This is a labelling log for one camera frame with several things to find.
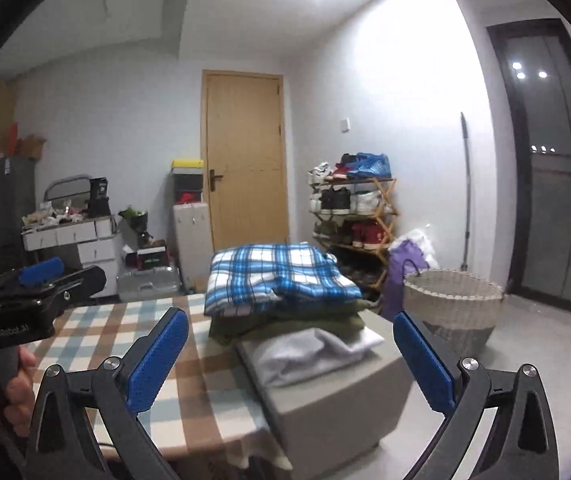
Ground grey storage ottoman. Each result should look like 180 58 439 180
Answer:
235 310 413 476

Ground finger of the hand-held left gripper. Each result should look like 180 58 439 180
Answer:
55 266 107 312
19 257 65 286

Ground black and red shoebox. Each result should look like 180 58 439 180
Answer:
172 172 205 206

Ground wooden board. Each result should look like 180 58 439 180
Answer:
0 80 20 161

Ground dark framed balcony door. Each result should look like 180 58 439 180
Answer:
485 19 571 317

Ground open cardboard boxes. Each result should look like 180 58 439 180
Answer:
18 135 48 161

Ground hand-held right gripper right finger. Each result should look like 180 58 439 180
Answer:
393 308 561 480

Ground grey refrigerator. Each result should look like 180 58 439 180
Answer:
0 156 38 251

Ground checkered tablecloth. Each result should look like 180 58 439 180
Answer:
25 292 293 471

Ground purple bag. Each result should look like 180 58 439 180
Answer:
383 239 429 323

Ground arched mirror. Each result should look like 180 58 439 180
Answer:
44 175 91 216

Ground white desk with drawers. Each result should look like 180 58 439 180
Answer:
21 215 121 301

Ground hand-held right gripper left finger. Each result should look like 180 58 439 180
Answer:
26 307 189 480

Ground mop with grey pole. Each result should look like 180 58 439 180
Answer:
459 111 472 268

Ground clutter of small desk items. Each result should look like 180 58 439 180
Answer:
21 200 91 233

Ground silver suitcase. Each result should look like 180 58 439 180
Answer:
116 266 182 303

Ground wicker laundry basket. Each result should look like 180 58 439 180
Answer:
403 268 506 356

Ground white cabinet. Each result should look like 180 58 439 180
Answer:
172 202 214 293

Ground black box with red edge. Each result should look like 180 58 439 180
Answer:
135 245 171 272

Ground white plastic bag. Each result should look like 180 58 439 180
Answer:
390 227 441 271

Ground olive green garment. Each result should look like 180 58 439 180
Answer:
208 297 372 345

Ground person's left hand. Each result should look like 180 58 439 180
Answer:
0 346 37 442

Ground white folded garment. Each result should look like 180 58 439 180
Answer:
252 327 386 388

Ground wooden shoe rack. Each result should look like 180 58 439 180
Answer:
310 176 400 291

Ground green bouquet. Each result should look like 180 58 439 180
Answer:
118 205 153 248

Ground wooden door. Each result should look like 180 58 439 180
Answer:
201 69 290 253

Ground blue plaid shirt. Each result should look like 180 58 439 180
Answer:
204 242 363 318

